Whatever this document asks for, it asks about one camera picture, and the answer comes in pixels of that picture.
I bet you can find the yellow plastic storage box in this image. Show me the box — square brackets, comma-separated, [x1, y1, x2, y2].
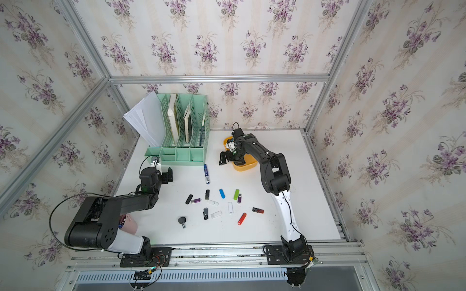
[223, 136, 259, 172]

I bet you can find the black oval usb drive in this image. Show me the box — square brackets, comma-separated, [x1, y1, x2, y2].
[185, 194, 193, 205]

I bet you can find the red black swivel usb drive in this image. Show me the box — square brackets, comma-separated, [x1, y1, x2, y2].
[252, 207, 264, 214]

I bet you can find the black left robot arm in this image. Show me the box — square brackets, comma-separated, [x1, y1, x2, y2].
[64, 167, 173, 260]

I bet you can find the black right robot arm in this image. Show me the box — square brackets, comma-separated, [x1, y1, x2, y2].
[219, 128, 308, 261]

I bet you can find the blue usb drive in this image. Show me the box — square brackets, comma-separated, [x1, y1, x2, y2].
[219, 189, 226, 199]

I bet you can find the black round key usb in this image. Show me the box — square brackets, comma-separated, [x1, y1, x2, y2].
[178, 217, 186, 229]

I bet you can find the black silver swivel usb drive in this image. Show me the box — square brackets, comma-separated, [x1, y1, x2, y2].
[203, 207, 209, 220]

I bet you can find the white slim usb drive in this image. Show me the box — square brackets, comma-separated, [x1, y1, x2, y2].
[228, 202, 234, 214]

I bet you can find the blue white marker pen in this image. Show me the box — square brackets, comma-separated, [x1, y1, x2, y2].
[203, 164, 210, 185]

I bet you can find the pink pen cup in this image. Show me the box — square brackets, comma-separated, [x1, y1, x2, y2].
[118, 214, 138, 235]

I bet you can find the white book in organizer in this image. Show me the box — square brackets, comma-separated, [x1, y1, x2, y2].
[167, 93, 179, 145]

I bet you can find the white paper stack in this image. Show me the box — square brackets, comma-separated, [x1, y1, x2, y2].
[124, 92, 166, 147]

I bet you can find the green mesh file organizer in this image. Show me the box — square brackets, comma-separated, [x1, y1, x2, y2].
[145, 93, 210, 166]

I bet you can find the tan notebook in organizer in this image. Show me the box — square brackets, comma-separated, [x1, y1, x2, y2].
[183, 105, 192, 144]

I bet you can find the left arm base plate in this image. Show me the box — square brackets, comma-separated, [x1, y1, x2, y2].
[119, 247, 173, 268]

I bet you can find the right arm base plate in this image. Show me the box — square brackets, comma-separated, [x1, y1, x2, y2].
[262, 244, 315, 265]

